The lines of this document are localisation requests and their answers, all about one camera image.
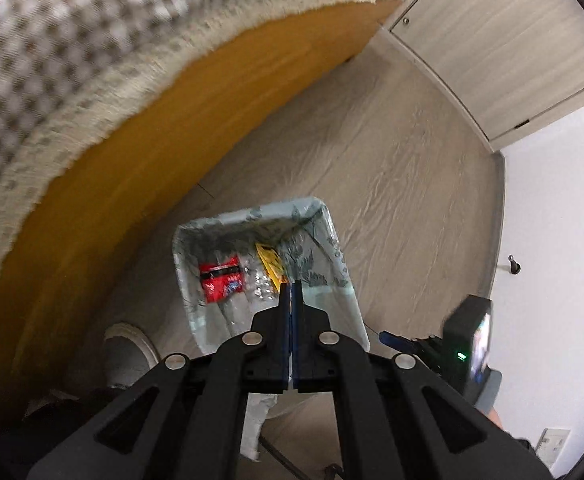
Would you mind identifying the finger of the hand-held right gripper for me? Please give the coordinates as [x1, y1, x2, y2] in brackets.
[378, 331, 438, 361]

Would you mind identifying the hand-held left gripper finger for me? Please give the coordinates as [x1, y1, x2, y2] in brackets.
[292, 280, 555, 480]
[26, 282, 293, 480]

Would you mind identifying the clear plastic packaging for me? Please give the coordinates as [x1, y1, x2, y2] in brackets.
[222, 260, 280, 341]

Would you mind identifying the yellow snack wrapper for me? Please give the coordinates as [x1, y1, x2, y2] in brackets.
[254, 242, 289, 293]

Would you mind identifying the red snack wrapper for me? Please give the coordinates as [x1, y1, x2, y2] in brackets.
[198, 255, 245, 305]

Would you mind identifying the trash bin with floral liner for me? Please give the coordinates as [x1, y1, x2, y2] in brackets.
[172, 196, 371, 461]

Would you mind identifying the white round object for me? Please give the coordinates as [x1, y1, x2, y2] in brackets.
[104, 322, 158, 376]

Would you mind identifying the wooden bed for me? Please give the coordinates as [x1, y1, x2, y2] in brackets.
[0, 0, 420, 431]

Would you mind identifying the light wooden door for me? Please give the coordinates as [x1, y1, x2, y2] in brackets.
[379, 0, 584, 153]

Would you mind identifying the brown checkered blanket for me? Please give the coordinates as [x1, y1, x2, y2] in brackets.
[0, 0, 415, 416]

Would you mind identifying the black cable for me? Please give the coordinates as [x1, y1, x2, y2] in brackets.
[259, 435, 345, 480]

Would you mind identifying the white wall socket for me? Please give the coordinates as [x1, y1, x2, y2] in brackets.
[536, 427, 572, 466]

